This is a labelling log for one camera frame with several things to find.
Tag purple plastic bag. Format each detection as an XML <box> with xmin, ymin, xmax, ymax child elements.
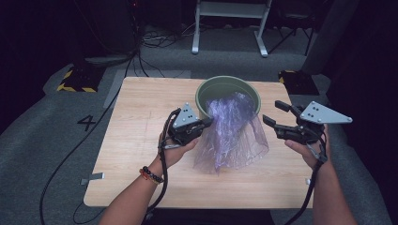
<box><xmin>192</xmin><ymin>91</ymin><xmax>270</xmax><ymax>175</ymax></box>

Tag long black floor cable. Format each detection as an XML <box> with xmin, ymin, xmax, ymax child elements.
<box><xmin>38</xmin><ymin>51</ymin><xmax>143</xmax><ymax>225</ymax></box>

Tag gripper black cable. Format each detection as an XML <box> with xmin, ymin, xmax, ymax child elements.
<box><xmin>144</xmin><ymin>107</ymin><xmax>183</xmax><ymax>221</ymax></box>
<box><xmin>282</xmin><ymin>134</ymin><xmax>329</xmax><ymax>225</ymax></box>

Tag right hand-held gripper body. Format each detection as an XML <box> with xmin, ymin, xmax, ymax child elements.
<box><xmin>276</xmin><ymin>100</ymin><xmax>354</xmax><ymax>145</ymax></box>

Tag white metal stand frame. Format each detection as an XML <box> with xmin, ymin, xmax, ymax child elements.
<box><xmin>191</xmin><ymin>0</ymin><xmax>273</xmax><ymax>58</ymax></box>

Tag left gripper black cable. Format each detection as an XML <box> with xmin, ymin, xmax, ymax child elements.
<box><xmin>144</xmin><ymin>107</ymin><xmax>183</xmax><ymax>221</ymax></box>

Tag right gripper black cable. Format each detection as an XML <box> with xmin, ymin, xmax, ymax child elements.
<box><xmin>282</xmin><ymin>134</ymin><xmax>329</xmax><ymax>225</ymax></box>

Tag green plastic bucket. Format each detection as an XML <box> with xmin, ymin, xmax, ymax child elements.
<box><xmin>194</xmin><ymin>75</ymin><xmax>263</xmax><ymax>122</ymax></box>

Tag tangle of floor cables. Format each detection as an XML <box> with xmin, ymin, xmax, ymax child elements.
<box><xmin>140</xmin><ymin>22</ymin><xmax>195</xmax><ymax>49</ymax></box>

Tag person's left hand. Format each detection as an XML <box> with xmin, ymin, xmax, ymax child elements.
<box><xmin>153</xmin><ymin>131</ymin><xmax>200</xmax><ymax>170</ymax></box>

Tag dark bead bracelet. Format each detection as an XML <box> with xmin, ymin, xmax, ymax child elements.
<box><xmin>138</xmin><ymin>165</ymin><xmax>165</xmax><ymax>186</ymax></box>

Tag yellow black striped base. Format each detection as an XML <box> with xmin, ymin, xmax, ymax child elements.
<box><xmin>278</xmin><ymin>69</ymin><xmax>321</xmax><ymax>97</ymax></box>
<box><xmin>56</xmin><ymin>65</ymin><xmax>106</xmax><ymax>94</ymax></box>

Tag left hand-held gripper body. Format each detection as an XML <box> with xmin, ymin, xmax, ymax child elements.
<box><xmin>167</xmin><ymin>102</ymin><xmax>207</xmax><ymax>146</ymax></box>

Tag person's right hand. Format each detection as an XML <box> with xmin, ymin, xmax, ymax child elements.
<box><xmin>284</xmin><ymin>124</ymin><xmax>332</xmax><ymax>172</ymax></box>

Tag black tripod legs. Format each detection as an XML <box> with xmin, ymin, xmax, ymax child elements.
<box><xmin>268</xmin><ymin>17</ymin><xmax>315</xmax><ymax>56</ymax></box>

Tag grey column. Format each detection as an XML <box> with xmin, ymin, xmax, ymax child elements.
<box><xmin>300</xmin><ymin>0</ymin><xmax>361</xmax><ymax>76</ymax></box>

